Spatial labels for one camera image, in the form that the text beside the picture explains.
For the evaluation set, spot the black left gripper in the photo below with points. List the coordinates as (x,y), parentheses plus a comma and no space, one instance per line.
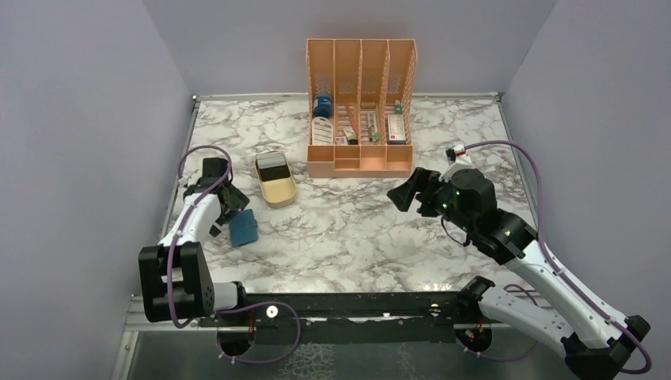
(237,203)

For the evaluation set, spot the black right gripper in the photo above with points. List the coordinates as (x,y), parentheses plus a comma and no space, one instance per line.
(425,180)

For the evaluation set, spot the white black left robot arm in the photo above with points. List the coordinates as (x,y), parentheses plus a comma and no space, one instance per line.
(175,280)

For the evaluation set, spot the silver credit card in tray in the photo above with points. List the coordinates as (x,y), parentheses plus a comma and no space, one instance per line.
(270,159)

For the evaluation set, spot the small white red packet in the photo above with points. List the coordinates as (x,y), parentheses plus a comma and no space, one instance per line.
(341,140)

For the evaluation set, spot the black credit card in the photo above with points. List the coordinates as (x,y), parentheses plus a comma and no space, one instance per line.
(274,173)

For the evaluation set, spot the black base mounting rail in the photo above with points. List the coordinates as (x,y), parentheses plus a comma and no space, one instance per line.
(350,318)

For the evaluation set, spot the orange desk file organizer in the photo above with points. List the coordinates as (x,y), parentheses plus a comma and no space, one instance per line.
(361,75)

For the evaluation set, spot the blue tape roll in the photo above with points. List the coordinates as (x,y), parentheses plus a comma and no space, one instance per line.
(322,106)

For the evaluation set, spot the white red box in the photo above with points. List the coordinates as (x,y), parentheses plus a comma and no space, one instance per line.
(396,131)

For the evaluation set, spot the pens in organizer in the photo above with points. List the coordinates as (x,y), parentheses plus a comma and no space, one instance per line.
(372,129)

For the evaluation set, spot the beige oval tray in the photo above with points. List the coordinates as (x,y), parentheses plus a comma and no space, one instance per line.
(278,193)

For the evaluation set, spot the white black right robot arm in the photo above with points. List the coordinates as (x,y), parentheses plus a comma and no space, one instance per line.
(594,340)

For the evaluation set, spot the teal leather card holder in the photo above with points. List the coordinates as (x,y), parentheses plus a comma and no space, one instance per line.
(243,228)

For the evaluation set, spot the white rounded label card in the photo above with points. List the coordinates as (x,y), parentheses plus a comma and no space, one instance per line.
(322,131)

